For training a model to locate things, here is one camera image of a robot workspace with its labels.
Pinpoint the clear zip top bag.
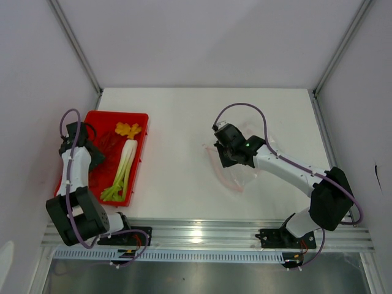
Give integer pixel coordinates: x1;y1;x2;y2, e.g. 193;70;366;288
203;121;276;194

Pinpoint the green white toy celery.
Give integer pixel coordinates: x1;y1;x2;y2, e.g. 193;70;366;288
100;139;138;202

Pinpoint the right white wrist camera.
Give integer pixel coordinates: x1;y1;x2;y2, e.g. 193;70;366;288
212;120;228;132

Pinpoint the white slotted cable duct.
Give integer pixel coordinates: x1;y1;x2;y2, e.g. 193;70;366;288
53;249;285;264

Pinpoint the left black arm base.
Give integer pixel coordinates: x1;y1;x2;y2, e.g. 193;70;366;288
97;227;153;247

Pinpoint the red plastic tray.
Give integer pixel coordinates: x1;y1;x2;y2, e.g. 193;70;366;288
53;110;150;208

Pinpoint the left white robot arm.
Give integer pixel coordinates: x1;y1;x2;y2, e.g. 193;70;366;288
46;122;133;246

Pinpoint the left aluminium frame post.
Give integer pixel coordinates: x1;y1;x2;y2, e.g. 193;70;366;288
47;0;103;96

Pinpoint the right aluminium frame post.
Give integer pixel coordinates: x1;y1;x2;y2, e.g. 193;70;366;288
312;0;375;99

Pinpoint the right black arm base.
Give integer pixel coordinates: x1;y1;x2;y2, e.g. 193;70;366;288
255;228;317;249

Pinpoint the aluminium mounting rail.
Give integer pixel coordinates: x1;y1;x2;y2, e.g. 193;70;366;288
40;217;375;254

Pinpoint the yellow toy food piece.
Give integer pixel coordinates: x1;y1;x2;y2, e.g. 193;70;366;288
115;122;142;140

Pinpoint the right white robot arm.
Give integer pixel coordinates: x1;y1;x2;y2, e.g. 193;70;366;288
213;124;354;247

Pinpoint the aluminium frame post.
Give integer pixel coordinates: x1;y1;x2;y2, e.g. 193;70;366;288
47;0;103;96
312;0;375;99

